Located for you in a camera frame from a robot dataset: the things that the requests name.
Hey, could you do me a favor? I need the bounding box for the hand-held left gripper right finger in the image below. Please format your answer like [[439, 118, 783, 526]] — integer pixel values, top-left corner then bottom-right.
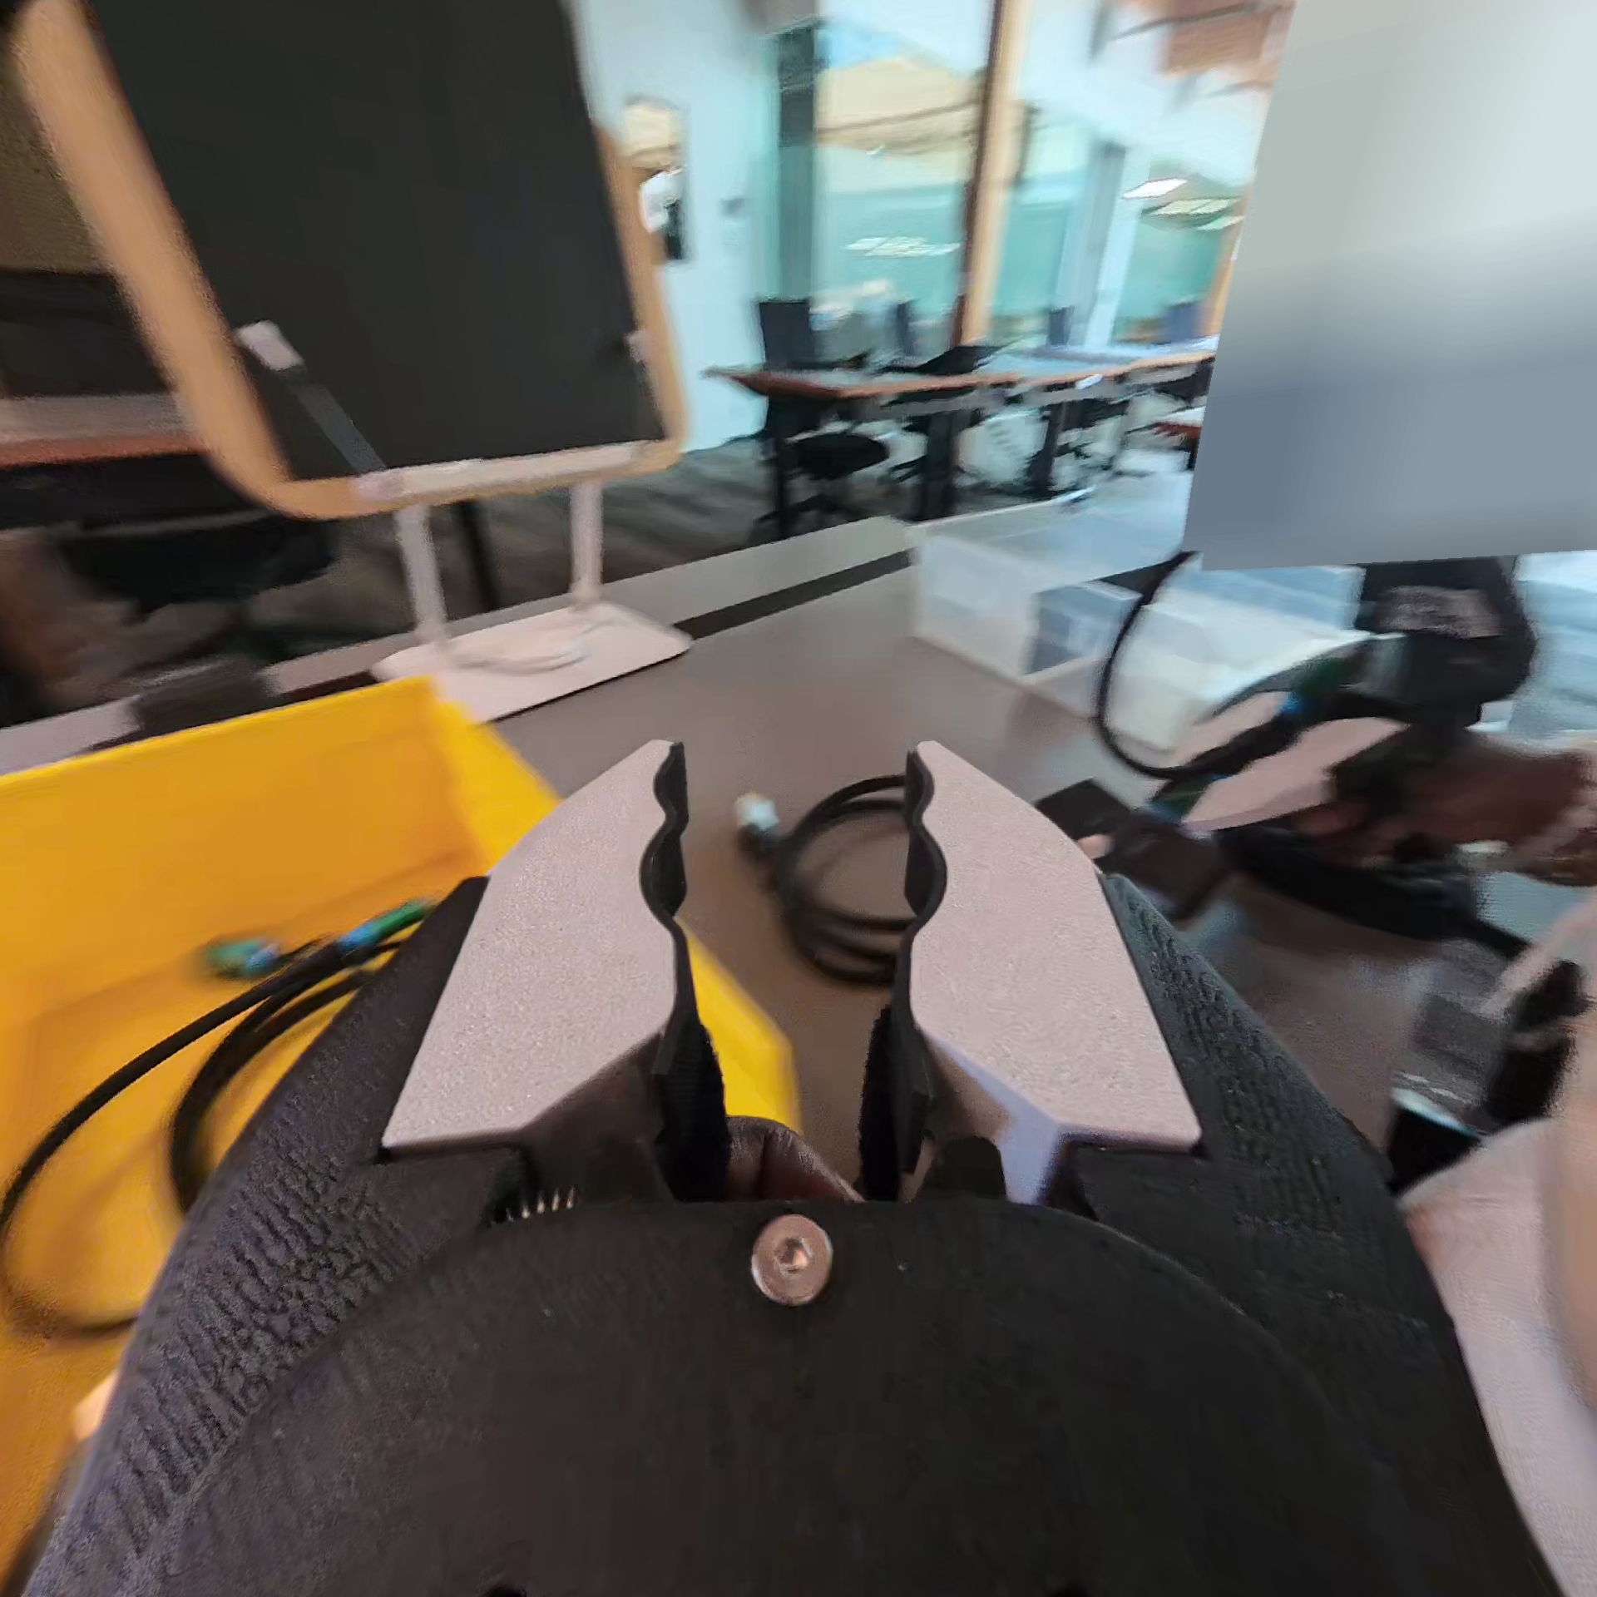
[[860, 742, 1206, 1207]]

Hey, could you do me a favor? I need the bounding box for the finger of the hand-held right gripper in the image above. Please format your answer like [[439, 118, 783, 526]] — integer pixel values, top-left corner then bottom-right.
[[1175, 718, 1412, 834]]

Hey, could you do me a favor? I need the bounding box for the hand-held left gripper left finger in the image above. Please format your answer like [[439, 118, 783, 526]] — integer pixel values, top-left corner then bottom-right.
[[380, 742, 733, 1201]]

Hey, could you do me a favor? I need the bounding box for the black cable with teal plug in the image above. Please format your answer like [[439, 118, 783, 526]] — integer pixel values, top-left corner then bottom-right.
[[1093, 554, 1348, 783]]

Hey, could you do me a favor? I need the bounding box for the black cable silver plug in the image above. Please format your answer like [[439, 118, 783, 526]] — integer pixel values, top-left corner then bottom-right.
[[735, 775, 933, 989]]

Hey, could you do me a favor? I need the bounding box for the black cable with teal plugs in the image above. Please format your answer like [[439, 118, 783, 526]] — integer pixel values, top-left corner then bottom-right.
[[0, 900, 432, 1335]]

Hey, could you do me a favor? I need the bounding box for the yellow plastic bin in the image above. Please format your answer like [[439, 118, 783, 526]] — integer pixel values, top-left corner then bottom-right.
[[0, 674, 803, 1561]]

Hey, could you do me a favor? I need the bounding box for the dark grey desk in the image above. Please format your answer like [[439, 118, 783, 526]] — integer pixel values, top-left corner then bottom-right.
[[0, 517, 1597, 1200]]

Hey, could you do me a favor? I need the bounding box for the person's right hand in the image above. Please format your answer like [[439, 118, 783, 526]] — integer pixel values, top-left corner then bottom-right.
[[1311, 734, 1597, 890]]

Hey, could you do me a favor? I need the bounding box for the clear plastic box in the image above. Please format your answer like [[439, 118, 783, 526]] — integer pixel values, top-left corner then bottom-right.
[[910, 505, 1364, 752]]

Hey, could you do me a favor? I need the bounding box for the wooden office table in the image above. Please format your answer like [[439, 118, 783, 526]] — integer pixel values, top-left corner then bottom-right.
[[999, 339, 1220, 481], [705, 355, 1027, 540]]

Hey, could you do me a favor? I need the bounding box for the black office chair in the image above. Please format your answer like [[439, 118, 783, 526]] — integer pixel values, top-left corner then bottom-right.
[[755, 298, 895, 506]]

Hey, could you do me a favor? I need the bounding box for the person's pale clothing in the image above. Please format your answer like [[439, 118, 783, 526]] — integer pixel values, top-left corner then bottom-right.
[[1398, 1116, 1597, 1597]]

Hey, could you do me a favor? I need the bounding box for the black board on white stand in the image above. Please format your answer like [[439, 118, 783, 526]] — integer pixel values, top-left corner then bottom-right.
[[6, 0, 696, 727]]

